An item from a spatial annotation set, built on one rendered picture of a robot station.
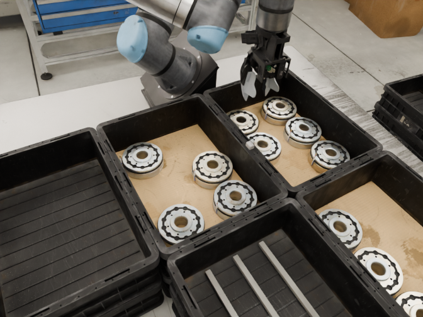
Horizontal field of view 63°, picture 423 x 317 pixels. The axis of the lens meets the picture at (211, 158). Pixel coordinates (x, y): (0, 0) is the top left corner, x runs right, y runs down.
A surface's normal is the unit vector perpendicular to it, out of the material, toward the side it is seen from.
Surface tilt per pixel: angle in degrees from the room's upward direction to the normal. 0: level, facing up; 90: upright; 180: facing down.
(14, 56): 0
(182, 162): 0
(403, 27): 91
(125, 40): 50
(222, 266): 0
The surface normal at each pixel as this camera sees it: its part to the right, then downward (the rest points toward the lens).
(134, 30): -0.63, -0.18
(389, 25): 0.20, 0.73
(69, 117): 0.05, -0.67
